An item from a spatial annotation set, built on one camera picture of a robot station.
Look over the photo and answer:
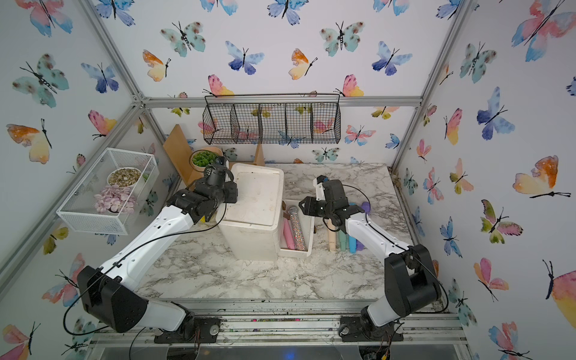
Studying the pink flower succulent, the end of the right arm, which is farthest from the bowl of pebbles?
the end of the right arm

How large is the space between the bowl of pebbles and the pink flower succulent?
4 cm

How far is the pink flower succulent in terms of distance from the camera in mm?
635

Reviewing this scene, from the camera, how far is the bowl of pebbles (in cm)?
70

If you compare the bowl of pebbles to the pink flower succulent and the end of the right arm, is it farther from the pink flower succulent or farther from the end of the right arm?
the end of the right arm
